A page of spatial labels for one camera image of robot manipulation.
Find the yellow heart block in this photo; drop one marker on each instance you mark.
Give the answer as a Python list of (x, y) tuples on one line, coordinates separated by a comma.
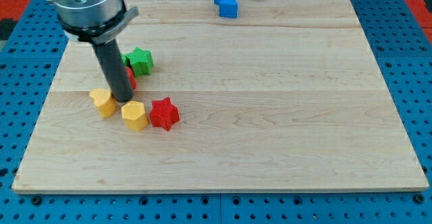
[(104, 102)]

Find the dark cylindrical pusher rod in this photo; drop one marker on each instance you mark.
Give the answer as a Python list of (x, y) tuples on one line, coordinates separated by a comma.
[(111, 63)]

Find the yellow hexagon block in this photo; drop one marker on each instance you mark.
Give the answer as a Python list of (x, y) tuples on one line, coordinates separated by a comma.
[(134, 115)]

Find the green star block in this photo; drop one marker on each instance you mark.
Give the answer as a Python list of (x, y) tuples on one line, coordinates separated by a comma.
[(141, 62)]

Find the green block behind rod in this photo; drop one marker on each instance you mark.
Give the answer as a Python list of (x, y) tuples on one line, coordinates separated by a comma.
[(125, 60)]

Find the red circle block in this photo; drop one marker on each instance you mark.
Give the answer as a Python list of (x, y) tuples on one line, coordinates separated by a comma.
[(131, 77)]

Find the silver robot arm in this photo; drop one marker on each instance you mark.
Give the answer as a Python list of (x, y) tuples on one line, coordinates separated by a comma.
[(94, 21)]

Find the red star block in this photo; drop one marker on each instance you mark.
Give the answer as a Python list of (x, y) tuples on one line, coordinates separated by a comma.
[(164, 114)]

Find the blue block front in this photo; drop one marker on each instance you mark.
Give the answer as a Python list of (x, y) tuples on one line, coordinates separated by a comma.
[(228, 9)]

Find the wooden board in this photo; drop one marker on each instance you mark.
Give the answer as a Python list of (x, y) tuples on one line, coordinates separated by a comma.
[(286, 98)]

